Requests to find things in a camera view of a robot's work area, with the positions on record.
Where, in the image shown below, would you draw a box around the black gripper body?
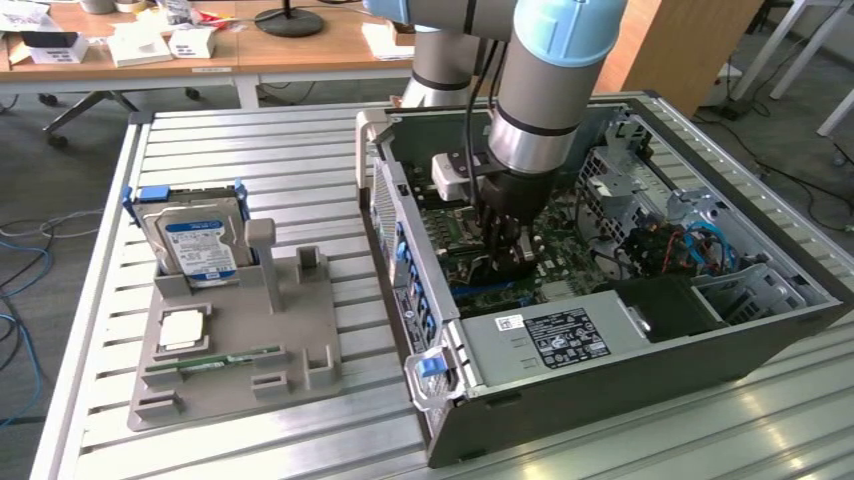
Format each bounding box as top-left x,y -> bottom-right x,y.
478,171 -> 559,227

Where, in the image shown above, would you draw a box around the black graphics card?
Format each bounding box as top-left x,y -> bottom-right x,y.
463,254 -> 535,291

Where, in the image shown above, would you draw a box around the CPU socket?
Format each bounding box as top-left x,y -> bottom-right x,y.
453,205 -> 486,241

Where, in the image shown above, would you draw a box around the green motherboard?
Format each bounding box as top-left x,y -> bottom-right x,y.
417,174 -> 602,314

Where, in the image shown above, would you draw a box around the blue expansion slot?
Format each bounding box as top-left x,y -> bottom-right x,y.
451,280 -> 519,298

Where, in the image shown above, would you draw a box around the blue card retainer strip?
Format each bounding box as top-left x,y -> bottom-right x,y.
393,227 -> 439,346

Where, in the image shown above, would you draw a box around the perforated metal disk bay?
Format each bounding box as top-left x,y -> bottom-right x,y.
574,147 -> 677,251

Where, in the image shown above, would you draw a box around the grey power supply unit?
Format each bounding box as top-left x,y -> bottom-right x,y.
459,292 -> 653,389

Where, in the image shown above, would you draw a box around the blue case latch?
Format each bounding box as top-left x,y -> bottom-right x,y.
413,357 -> 446,384

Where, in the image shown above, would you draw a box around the black open PC case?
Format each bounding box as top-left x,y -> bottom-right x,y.
355,97 -> 844,469

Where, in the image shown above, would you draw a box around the white paper stack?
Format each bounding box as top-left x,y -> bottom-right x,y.
363,22 -> 418,61

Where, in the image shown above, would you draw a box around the small metal disk bay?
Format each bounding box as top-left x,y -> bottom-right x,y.
690,263 -> 809,326

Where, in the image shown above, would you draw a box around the wooden cabinet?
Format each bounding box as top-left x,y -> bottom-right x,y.
590,0 -> 766,116

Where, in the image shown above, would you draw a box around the grey parts rack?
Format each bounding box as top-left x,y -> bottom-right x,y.
126,217 -> 346,434

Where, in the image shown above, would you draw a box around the wooden desk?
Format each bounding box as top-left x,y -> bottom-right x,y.
0,0 -> 606,84

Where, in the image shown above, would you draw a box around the green RAM stick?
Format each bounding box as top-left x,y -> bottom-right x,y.
144,349 -> 286,374

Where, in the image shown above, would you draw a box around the black lamp base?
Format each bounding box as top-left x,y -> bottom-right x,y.
253,0 -> 327,39

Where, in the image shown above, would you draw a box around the silver CPU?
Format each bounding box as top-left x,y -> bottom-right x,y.
158,309 -> 206,351

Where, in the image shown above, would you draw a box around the white table legs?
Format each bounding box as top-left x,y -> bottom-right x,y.
730,0 -> 854,137

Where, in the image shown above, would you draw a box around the white box with label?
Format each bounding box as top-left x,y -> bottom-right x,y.
169,27 -> 217,60

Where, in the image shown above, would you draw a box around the flat white box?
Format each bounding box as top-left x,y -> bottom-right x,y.
106,22 -> 174,68

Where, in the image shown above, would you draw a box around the office chair base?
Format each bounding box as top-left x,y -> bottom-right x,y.
36,89 -> 202,149

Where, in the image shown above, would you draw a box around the white box black lid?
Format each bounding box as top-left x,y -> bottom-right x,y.
19,30 -> 90,65

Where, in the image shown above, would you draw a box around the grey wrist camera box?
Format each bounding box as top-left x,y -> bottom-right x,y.
431,152 -> 483,201

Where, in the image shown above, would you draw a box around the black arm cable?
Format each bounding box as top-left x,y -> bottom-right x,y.
465,39 -> 503,211

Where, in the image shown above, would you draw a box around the red wire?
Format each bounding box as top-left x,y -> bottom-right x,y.
660,227 -> 696,274

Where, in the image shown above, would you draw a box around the blue wire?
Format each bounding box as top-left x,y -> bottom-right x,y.
684,219 -> 740,276

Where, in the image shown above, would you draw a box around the black floor cable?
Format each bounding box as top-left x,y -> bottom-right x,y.
693,49 -> 854,231

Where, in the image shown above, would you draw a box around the hard disk with blue bracket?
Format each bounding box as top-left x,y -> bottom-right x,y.
120,179 -> 259,291

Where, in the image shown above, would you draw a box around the grey floor cable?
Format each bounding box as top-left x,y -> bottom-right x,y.
0,209 -> 106,239

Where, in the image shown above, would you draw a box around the blue floor cable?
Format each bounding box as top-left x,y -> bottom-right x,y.
0,239 -> 52,426

